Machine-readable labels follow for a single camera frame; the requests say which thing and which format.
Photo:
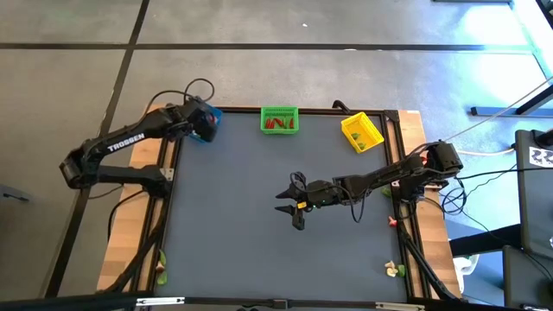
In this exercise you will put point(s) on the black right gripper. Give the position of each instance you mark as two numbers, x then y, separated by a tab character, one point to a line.
322	194

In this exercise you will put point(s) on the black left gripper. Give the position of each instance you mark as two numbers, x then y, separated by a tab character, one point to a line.
203	121

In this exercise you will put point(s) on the green toy leaf vegetable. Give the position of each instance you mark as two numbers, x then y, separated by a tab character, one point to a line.
355	135
401	270
385	192
361	146
163	279

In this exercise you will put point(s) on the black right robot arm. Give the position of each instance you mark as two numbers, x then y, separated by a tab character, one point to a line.
380	173

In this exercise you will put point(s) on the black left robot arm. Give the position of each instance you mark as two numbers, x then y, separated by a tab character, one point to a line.
129	140

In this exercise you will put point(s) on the blue plastic basket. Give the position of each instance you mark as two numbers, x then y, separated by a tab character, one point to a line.
219	116

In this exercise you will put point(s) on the green plastic basket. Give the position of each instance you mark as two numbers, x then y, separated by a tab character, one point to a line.
281	131

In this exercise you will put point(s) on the dark grey table mat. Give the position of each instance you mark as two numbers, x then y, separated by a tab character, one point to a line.
250	272

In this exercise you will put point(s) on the black table clamp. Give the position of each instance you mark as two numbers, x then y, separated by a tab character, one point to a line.
341	106

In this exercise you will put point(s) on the yellow plastic basket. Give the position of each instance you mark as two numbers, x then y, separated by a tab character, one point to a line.
371	129

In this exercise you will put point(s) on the beige toy mushroom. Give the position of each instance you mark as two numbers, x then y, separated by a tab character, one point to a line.
392	272
160	268
390	264

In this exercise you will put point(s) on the white bin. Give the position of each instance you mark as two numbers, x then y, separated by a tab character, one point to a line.
464	270

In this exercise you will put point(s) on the black desk beam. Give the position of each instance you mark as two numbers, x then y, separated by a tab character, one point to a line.
484	242

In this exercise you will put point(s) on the grey floor stand foot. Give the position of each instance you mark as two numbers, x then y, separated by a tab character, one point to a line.
13	196

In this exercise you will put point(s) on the dark desk leg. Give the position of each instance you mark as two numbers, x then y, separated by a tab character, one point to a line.
492	111

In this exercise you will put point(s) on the black overhead crossbar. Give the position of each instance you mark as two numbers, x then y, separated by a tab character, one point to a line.
65	302

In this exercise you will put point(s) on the black equipment case with sticker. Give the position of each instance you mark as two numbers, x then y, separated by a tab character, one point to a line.
535	207

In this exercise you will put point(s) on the grey equipment box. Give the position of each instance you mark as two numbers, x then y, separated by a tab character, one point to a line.
523	281

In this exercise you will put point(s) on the black aluminium table frame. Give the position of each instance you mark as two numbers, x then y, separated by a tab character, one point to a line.
250	109

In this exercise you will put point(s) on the silver crossbar bracket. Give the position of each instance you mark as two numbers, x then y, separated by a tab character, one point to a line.
399	306
160	301

